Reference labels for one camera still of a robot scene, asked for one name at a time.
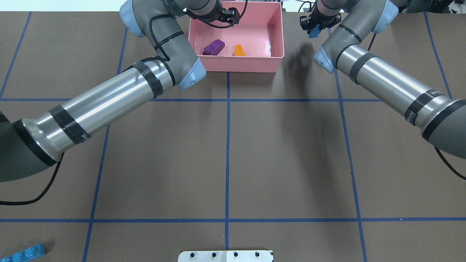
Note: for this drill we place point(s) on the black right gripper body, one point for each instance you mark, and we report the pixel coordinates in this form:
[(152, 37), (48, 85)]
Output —
[(322, 19)]

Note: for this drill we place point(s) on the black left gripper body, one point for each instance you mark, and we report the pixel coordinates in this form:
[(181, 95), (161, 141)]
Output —
[(215, 13)]

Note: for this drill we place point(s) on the small blue block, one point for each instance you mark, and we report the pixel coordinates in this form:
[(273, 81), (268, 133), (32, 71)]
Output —
[(314, 33)]

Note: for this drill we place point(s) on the orange sloped block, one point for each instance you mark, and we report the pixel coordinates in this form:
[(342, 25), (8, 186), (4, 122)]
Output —
[(238, 51)]

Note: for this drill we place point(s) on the purple sloped block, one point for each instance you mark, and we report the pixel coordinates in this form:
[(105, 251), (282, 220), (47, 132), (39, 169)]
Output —
[(214, 48)]

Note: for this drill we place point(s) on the long blue studded block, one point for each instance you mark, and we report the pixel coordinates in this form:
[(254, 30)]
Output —
[(27, 255)]

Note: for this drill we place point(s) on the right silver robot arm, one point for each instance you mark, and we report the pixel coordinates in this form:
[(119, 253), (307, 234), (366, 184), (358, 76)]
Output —
[(440, 118)]

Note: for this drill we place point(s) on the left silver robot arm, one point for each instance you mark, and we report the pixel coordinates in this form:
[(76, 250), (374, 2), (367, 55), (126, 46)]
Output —
[(29, 146)]

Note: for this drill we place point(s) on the pink plastic box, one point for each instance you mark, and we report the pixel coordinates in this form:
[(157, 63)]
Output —
[(260, 33)]

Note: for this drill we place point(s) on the white metal mounting plate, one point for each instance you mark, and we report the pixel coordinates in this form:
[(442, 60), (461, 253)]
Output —
[(226, 256)]

